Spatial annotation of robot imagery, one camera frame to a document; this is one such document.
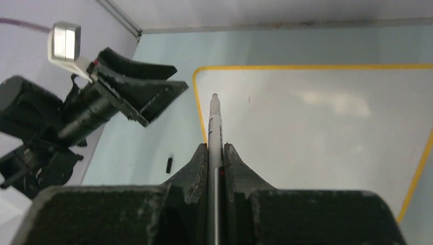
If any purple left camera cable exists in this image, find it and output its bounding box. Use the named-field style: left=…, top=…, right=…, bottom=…
left=0, top=17, right=52, bottom=34

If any white whiteboard marker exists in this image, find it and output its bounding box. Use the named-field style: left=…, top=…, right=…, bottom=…
left=207, top=93, right=224, bottom=244

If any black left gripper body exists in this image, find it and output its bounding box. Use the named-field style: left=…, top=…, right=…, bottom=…
left=56, top=81, right=119, bottom=146

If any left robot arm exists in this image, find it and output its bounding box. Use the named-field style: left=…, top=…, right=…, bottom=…
left=1, top=48, right=188, bottom=199

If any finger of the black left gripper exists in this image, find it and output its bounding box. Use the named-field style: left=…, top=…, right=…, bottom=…
left=97, top=47, right=177, bottom=80
left=91, top=64, right=188, bottom=127

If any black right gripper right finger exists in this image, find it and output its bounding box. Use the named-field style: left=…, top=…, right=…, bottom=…
left=224, top=143, right=406, bottom=244

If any black marker cap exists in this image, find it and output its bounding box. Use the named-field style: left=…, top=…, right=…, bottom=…
left=165, top=156, right=173, bottom=174

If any yellow framed whiteboard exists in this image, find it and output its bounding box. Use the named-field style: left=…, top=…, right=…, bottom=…
left=192, top=64, right=432, bottom=221

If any aluminium frame rail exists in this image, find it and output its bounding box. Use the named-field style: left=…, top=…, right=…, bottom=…
left=95, top=0, right=142, bottom=39

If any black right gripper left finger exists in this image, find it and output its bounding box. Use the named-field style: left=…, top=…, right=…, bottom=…
left=13, top=143, right=208, bottom=244

